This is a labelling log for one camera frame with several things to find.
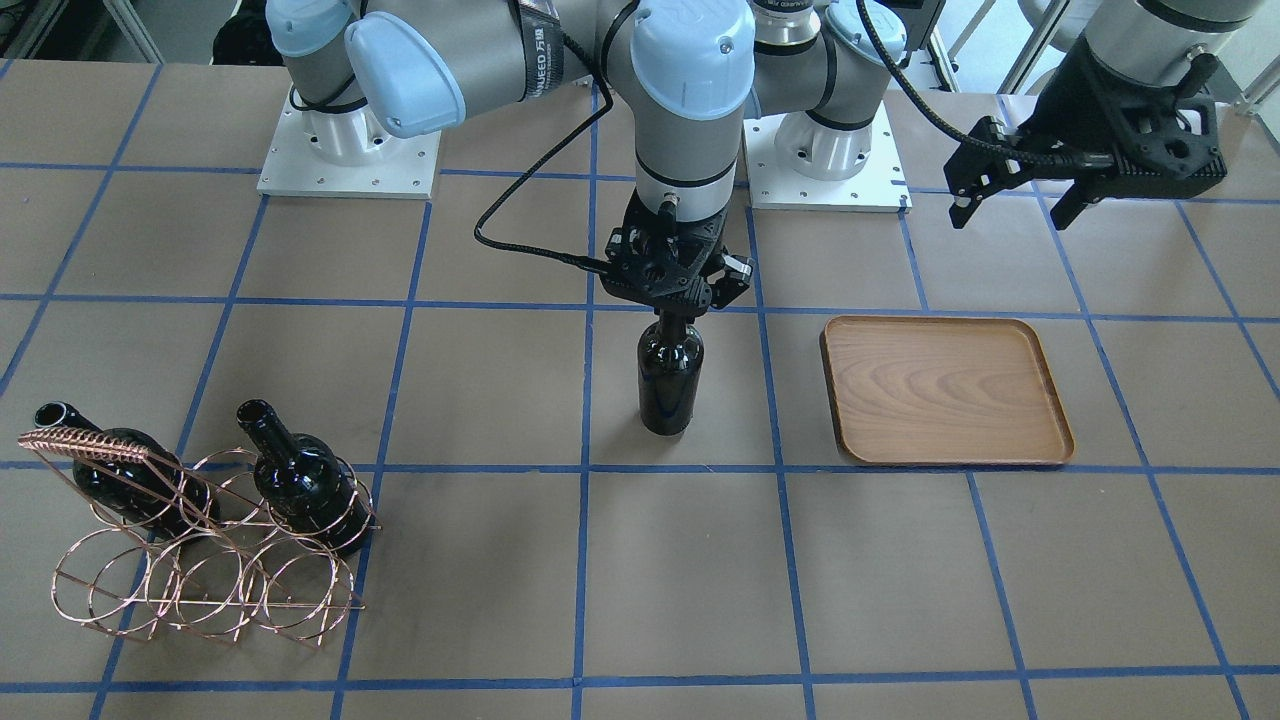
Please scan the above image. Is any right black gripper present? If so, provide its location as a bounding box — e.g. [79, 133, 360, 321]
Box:
[600, 191, 755, 316]

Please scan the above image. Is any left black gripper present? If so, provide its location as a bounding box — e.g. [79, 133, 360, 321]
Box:
[945, 40, 1228, 231]

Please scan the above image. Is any dark wine bottle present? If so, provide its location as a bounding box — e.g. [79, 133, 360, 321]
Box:
[73, 427, 221, 541]
[637, 311, 705, 436]
[236, 398, 371, 557]

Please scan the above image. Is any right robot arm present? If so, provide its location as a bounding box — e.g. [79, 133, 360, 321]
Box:
[265, 1, 756, 319]

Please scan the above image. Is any wooden tray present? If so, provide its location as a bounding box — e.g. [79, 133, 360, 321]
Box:
[820, 315, 1076, 468]

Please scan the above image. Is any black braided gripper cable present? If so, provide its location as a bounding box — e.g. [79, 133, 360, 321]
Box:
[855, 0, 1116, 170]

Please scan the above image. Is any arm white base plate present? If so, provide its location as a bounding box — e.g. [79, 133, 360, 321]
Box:
[742, 106, 911, 213]
[257, 91, 442, 201]

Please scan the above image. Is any copper wire bottle basket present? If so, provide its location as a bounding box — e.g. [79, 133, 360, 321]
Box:
[18, 428, 366, 648]

